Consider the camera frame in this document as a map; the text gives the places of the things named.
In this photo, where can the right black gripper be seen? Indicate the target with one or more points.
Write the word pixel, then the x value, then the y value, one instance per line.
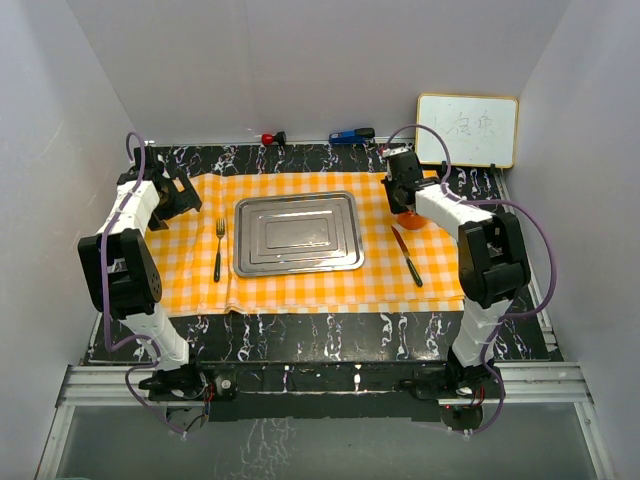
pixel 397 209

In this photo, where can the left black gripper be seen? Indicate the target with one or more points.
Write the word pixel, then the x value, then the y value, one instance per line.
pixel 185 201

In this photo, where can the orange translucent cup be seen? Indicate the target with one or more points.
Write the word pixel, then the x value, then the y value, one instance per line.
pixel 411 221

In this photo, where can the silver fork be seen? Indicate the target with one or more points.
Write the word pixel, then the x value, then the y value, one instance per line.
pixel 220 234

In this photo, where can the black handled table knife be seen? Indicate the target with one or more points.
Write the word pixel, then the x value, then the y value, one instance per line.
pixel 405 251

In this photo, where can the yellow checkered tablecloth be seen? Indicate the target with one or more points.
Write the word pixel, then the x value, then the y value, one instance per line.
pixel 185 255

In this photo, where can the silver metal tray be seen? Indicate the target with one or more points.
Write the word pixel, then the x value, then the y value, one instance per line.
pixel 294 234

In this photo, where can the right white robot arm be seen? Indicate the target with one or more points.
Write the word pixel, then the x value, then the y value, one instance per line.
pixel 492 262

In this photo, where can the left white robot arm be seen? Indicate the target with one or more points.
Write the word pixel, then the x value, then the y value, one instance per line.
pixel 122 277

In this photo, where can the blue marker pen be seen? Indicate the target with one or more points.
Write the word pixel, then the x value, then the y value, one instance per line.
pixel 356 136

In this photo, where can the red black knob tool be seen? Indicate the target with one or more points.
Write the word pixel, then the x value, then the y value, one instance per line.
pixel 278 138

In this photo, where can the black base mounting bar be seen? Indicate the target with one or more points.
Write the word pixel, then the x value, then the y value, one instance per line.
pixel 419 392

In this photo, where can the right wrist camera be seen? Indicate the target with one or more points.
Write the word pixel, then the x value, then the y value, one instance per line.
pixel 389 152

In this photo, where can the small whiteboard yellow frame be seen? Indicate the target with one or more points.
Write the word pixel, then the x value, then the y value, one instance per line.
pixel 479 131

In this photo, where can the aluminium frame rail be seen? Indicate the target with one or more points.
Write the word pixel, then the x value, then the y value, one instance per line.
pixel 523 383

